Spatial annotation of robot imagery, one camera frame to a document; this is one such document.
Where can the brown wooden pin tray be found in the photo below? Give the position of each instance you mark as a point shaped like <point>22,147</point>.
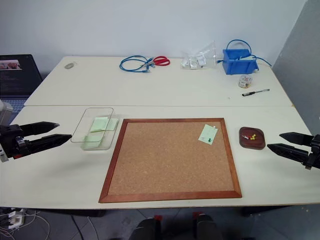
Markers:
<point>252,143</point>

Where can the blue plastic storage bin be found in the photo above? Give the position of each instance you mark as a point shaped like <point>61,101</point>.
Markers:
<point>237,66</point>

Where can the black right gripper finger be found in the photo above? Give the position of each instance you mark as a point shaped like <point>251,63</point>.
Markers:
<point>297,138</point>
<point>290,152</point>

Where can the clear plastic bag of parts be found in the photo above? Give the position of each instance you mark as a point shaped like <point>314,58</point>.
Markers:
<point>197,60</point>

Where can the clear plastic container with parts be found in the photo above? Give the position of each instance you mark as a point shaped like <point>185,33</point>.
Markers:
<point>245,82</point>

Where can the light green paper note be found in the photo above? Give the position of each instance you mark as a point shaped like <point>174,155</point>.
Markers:
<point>206,133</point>

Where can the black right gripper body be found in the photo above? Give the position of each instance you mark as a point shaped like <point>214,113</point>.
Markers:
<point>315,152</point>

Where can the open dark laptop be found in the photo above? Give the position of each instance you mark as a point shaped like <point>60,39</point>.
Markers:
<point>17,75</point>

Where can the green sticky note stack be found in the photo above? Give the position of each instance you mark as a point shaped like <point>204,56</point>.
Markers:
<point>100,125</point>

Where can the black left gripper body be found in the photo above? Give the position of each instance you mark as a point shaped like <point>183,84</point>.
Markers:
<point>10,140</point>

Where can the dark green peg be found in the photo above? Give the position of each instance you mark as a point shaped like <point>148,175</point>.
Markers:
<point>208,140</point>

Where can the grey oval object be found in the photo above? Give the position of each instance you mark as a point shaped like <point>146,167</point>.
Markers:
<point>70,65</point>

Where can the clear plastic tray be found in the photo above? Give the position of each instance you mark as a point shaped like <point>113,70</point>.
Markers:
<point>110,140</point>

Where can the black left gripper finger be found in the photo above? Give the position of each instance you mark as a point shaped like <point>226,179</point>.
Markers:
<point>45,143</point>
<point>37,128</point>

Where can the white power strip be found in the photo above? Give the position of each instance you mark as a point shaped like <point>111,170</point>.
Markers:
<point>13,220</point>

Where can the yellow toy piece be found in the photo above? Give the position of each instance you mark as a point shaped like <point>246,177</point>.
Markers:
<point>253,136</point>

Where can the wood-framed cork board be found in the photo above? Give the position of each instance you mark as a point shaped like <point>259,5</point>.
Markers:
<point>170,160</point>

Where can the screwdriver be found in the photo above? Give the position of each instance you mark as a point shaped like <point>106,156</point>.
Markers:
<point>255,92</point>

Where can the dark rounded shape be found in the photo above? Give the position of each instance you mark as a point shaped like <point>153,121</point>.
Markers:
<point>146,230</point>
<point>206,228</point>

